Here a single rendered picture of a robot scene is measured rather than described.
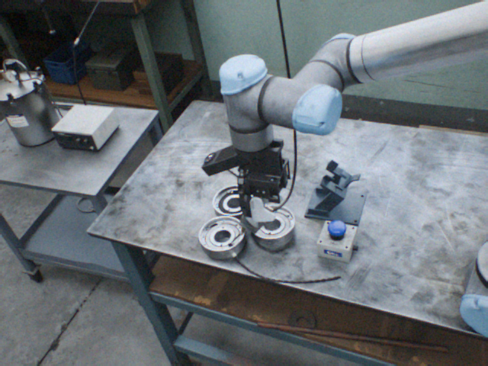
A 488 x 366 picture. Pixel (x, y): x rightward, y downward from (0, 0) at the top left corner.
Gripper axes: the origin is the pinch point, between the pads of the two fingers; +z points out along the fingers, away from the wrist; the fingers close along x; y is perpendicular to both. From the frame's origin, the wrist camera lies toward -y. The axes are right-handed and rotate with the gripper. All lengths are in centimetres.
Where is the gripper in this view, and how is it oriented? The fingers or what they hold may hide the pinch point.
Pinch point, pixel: (255, 216)
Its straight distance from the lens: 102.4
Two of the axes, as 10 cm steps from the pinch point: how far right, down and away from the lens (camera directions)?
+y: 9.3, 1.4, -3.4
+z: 1.4, 7.3, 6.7
